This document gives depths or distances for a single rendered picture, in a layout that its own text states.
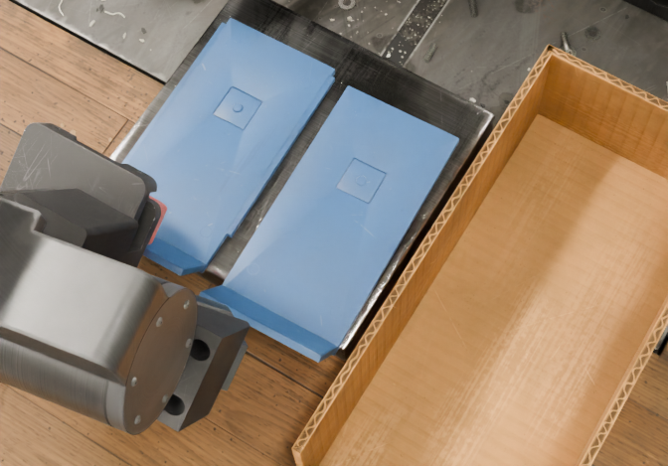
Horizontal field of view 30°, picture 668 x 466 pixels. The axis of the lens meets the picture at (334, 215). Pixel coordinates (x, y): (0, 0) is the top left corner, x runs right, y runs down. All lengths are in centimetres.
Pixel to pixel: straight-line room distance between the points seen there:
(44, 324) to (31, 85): 34
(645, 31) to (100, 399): 43
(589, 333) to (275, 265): 17
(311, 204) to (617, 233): 17
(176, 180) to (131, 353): 26
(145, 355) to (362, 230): 24
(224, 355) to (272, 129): 21
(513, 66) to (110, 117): 24
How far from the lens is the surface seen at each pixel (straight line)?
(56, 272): 44
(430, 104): 70
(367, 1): 76
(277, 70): 71
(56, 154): 57
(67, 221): 51
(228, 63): 71
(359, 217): 66
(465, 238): 68
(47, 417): 68
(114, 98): 74
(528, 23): 75
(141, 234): 58
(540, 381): 66
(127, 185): 56
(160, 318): 45
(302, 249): 66
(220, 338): 49
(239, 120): 69
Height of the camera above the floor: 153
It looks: 66 degrees down
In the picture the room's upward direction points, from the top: 5 degrees counter-clockwise
